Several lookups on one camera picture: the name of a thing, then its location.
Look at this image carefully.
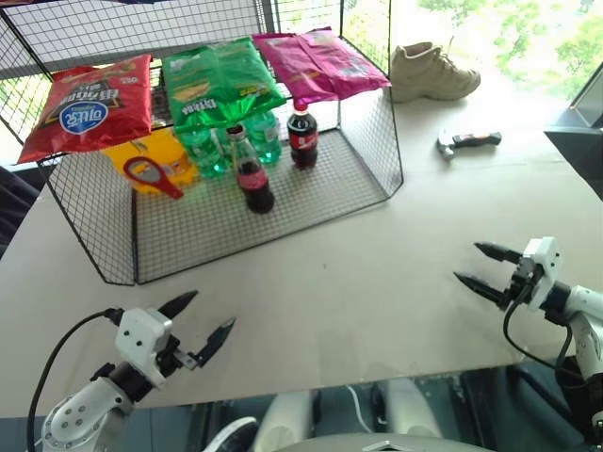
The red chips bag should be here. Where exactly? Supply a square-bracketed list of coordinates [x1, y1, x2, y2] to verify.
[16, 53, 155, 165]

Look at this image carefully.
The black handled claw hammer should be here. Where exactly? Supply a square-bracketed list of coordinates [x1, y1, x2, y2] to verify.
[435, 128, 503, 163]

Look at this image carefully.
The yellow snack bag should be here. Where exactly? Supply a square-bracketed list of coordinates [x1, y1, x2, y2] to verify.
[100, 127, 200, 196]

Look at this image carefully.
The black wire mesh rack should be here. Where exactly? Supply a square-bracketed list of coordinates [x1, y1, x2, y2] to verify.
[0, 0, 406, 287]

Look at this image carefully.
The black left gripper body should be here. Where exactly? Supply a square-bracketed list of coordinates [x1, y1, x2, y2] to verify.
[156, 332, 200, 378]

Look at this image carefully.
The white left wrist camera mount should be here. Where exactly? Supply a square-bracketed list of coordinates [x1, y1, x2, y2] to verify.
[114, 307, 174, 390]

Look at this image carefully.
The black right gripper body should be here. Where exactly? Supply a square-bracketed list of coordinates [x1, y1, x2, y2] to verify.
[505, 255, 544, 311]

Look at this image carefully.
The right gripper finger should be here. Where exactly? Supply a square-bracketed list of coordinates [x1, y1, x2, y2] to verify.
[472, 241, 525, 266]
[452, 271, 513, 310]

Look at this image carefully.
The pink chips bag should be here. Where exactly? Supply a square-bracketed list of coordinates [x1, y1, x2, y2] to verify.
[252, 26, 392, 108]

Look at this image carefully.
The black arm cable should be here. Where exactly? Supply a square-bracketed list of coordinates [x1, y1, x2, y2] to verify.
[26, 307, 126, 452]
[502, 289, 575, 376]

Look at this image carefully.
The white rounded robot leg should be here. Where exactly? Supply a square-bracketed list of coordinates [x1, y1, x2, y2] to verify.
[383, 376, 443, 440]
[255, 389, 316, 446]

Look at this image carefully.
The beige sneaker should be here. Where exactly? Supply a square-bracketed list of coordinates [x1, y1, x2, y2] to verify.
[389, 41, 482, 105]

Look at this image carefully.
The grey rounded robot torso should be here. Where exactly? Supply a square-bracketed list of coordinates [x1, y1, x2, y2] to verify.
[277, 431, 498, 452]

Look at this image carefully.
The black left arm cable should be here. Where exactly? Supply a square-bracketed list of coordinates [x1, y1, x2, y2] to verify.
[26, 307, 126, 452]

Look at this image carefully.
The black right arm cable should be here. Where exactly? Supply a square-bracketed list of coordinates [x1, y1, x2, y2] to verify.
[502, 289, 575, 376]

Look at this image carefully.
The green soda bottle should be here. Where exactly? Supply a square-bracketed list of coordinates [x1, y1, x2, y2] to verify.
[177, 125, 230, 181]
[245, 109, 284, 166]

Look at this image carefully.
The red bottle opener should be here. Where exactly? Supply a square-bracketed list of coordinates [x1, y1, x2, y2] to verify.
[122, 156, 186, 201]

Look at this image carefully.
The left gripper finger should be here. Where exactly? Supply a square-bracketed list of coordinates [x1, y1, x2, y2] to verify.
[156, 289, 200, 327]
[194, 316, 237, 369]

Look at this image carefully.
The black and white shoe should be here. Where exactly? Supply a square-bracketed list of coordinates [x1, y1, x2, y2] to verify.
[202, 415, 259, 452]

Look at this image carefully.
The green chips bag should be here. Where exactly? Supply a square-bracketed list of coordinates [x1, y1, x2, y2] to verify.
[162, 36, 287, 134]

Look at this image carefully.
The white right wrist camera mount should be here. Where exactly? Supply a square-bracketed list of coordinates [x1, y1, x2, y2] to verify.
[522, 236, 564, 313]

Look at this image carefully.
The plastic cola bottle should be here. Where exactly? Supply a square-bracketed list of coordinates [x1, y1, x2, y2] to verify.
[286, 104, 320, 171]

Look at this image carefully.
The thin white cable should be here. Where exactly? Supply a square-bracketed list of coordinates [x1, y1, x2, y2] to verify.
[345, 384, 374, 435]

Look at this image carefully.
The dark fabric object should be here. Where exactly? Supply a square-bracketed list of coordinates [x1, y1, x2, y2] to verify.
[0, 164, 41, 261]

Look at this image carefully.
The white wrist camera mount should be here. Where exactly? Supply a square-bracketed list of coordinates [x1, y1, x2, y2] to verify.
[522, 236, 564, 313]
[114, 307, 174, 390]

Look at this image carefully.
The dark grey panel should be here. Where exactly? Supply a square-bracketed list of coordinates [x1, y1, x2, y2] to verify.
[543, 125, 603, 204]

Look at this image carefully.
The glass cola bottle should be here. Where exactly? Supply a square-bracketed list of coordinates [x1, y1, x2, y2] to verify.
[225, 123, 276, 216]

